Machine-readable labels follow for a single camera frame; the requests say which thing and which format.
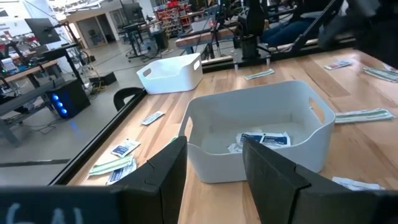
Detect grey metal desk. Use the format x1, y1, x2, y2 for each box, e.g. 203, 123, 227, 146
0, 82, 55, 147

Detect white plastic bin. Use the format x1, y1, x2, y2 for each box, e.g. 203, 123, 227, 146
136, 52, 204, 95

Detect black frame handle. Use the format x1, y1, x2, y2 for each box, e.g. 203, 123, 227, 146
113, 86, 144, 112

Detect person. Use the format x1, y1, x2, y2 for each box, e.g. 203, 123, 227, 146
260, 0, 332, 47

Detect wooden workbench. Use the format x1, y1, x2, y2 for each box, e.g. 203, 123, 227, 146
0, 58, 60, 83
175, 26, 239, 49

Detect black box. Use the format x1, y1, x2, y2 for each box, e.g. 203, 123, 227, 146
89, 72, 118, 86

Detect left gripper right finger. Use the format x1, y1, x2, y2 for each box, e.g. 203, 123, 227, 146
242, 138, 398, 224

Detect red antibiotic ointment packet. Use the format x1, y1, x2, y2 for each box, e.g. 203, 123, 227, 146
141, 110, 165, 126
323, 60, 353, 71

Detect black computer tower blue lights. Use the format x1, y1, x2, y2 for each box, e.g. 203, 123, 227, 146
45, 79, 91, 119

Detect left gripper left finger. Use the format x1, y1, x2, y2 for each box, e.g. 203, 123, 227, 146
0, 136, 188, 224

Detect red parts shelf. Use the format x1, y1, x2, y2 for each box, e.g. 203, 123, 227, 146
154, 0, 191, 35

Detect green striped bandage wrapper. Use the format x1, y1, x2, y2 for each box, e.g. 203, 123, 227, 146
244, 68, 275, 81
362, 67, 398, 83
335, 108, 396, 124
88, 154, 134, 177

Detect light grey plastic bin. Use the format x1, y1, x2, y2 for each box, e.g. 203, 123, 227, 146
178, 80, 336, 184

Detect black computer monitor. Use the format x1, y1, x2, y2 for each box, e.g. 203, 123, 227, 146
121, 2, 144, 23
24, 17, 62, 46

